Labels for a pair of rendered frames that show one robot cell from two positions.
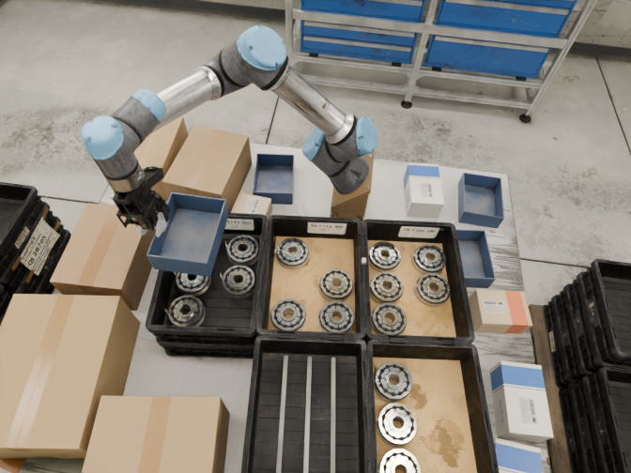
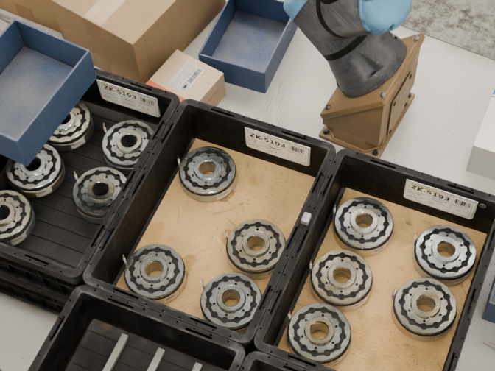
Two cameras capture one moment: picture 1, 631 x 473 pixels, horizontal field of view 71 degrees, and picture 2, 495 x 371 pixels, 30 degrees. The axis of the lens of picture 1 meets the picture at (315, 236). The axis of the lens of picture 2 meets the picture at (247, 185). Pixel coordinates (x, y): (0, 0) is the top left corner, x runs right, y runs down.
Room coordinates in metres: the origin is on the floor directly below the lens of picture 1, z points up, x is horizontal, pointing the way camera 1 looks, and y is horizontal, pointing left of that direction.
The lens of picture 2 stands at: (-0.03, -0.43, 2.26)
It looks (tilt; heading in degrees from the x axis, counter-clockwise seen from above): 58 degrees down; 29
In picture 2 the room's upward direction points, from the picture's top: 5 degrees counter-clockwise
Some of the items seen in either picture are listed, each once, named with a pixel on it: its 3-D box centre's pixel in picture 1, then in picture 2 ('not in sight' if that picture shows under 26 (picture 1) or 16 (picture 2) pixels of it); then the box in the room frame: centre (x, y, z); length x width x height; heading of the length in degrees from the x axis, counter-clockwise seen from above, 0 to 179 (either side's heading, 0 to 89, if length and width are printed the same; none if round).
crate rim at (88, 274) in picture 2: (313, 273); (213, 214); (0.63, 0.00, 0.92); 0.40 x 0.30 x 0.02; 2
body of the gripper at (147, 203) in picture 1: (137, 201); not in sight; (0.60, 0.41, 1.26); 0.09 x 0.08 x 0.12; 175
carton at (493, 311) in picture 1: (499, 312); not in sight; (0.63, -0.63, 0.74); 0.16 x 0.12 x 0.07; 92
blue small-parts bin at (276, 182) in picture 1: (274, 178); (249, 40); (1.14, 0.18, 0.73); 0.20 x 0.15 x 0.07; 3
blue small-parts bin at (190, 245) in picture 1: (190, 233); (20, 90); (0.62, 0.33, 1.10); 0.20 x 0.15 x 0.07; 176
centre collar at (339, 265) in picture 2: (387, 285); (342, 275); (0.63, -0.23, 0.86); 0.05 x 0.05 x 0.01
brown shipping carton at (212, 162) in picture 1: (210, 172); (142, 2); (1.11, 0.42, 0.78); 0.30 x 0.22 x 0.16; 169
